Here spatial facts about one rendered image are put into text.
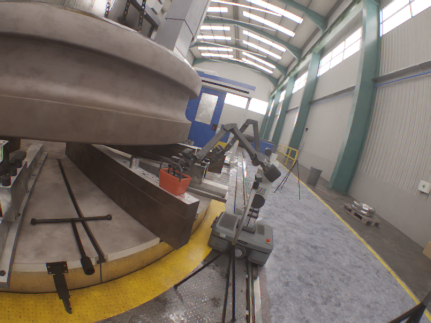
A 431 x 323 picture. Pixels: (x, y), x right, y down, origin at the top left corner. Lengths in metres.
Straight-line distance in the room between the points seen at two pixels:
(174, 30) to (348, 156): 8.69
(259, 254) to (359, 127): 8.89
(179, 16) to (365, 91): 8.59
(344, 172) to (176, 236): 9.16
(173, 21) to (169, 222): 5.71
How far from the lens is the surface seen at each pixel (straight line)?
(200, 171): 2.38
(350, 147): 9.96
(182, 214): 1.31
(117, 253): 1.38
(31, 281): 1.46
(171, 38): 6.07
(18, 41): 1.71
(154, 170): 2.65
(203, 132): 6.66
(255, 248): 2.00
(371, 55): 11.63
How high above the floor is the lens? 1.22
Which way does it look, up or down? 11 degrees down
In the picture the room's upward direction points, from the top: 16 degrees clockwise
